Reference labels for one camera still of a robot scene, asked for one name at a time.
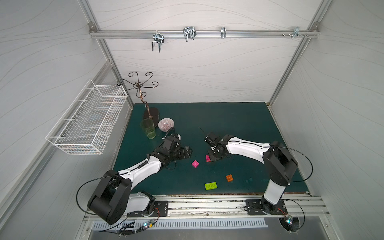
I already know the wide lime green brick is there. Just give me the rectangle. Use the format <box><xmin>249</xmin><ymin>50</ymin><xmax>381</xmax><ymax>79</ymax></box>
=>
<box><xmin>205</xmin><ymin>182</ymin><xmax>218</xmax><ymax>191</ymax></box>

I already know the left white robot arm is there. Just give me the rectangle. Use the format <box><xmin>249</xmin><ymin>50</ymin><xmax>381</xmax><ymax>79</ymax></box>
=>
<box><xmin>87</xmin><ymin>134</ymin><xmax>193</xmax><ymax>225</ymax></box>

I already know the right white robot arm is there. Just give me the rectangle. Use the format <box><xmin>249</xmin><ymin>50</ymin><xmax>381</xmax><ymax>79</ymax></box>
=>
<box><xmin>204</xmin><ymin>133</ymin><xmax>298</xmax><ymax>215</ymax></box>

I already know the striped ceramic bowl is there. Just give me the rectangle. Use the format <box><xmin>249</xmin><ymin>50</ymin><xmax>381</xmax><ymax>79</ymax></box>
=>
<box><xmin>158</xmin><ymin>118</ymin><xmax>175</xmax><ymax>132</ymax></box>

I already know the dark orange brick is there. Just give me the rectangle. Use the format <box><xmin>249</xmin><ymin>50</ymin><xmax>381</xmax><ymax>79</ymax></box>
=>
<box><xmin>226</xmin><ymin>175</ymin><xmax>234</xmax><ymax>182</ymax></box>

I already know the green plastic cup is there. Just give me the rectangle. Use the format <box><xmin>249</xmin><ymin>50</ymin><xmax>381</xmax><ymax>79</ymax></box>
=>
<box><xmin>141</xmin><ymin>119</ymin><xmax>156</xmax><ymax>139</ymax></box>

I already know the metal hook stand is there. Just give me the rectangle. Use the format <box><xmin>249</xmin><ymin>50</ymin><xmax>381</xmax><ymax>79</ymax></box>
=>
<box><xmin>117</xmin><ymin>71</ymin><xmax>160</xmax><ymax>127</ymax></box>

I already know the metal hook one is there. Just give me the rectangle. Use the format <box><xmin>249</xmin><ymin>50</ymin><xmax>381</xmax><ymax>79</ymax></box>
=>
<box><xmin>152</xmin><ymin>33</ymin><xmax>165</xmax><ymax>53</ymax></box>

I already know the metal hook two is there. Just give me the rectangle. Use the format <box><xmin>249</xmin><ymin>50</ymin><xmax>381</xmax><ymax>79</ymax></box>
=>
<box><xmin>183</xmin><ymin>27</ymin><xmax>197</xmax><ymax>42</ymax></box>

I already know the metal hook three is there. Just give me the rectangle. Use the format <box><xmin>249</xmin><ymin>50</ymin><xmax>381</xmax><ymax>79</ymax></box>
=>
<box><xmin>221</xmin><ymin>27</ymin><xmax>227</xmax><ymax>39</ymax></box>

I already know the aluminium cross bar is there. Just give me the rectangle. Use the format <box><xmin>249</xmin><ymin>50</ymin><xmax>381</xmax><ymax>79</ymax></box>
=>
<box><xmin>90</xmin><ymin>29</ymin><xmax>321</xmax><ymax>40</ymax></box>

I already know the metal hook four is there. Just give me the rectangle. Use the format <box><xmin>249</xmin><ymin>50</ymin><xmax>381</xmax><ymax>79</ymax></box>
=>
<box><xmin>282</xmin><ymin>27</ymin><xmax>309</xmax><ymax>39</ymax></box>

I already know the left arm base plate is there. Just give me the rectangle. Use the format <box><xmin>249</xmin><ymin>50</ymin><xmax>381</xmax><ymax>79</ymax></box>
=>
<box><xmin>128</xmin><ymin>201</ymin><xmax>169</xmax><ymax>218</ymax></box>

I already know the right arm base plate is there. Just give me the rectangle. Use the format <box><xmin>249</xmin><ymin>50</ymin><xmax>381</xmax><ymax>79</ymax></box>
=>
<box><xmin>244</xmin><ymin>199</ymin><xmax>288</xmax><ymax>216</ymax></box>

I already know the white wire basket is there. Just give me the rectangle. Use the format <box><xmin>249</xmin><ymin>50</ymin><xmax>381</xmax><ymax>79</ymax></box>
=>
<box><xmin>46</xmin><ymin>80</ymin><xmax>128</xmax><ymax>155</ymax></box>

